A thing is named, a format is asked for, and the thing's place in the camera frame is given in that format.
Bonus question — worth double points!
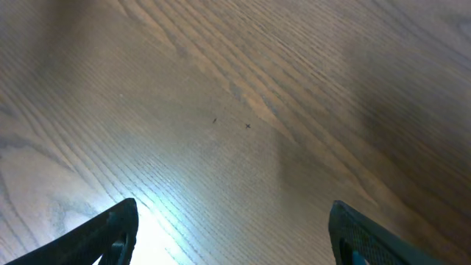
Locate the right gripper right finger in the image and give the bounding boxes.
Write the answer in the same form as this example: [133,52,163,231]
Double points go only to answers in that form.
[328,200,442,265]

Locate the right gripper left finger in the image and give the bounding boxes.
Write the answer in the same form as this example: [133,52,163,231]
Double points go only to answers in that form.
[7,198,139,265]

